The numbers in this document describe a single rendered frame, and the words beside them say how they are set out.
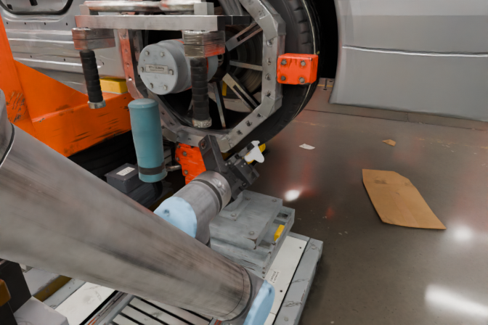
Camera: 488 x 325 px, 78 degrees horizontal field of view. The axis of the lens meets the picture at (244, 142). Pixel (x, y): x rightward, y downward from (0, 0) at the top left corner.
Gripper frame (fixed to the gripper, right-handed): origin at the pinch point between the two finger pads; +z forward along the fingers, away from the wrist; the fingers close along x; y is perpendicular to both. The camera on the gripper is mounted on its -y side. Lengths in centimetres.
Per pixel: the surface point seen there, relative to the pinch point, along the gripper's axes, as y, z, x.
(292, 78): -6.4, 5.0, 20.9
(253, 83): -16.2, 27.4, 0.8
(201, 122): -10.9, -17.3, 6.5
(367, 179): 65, 115, -23
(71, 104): -51, -4, -43
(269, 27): -19.5, 4.7, 24.8
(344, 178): 57, 113, -33
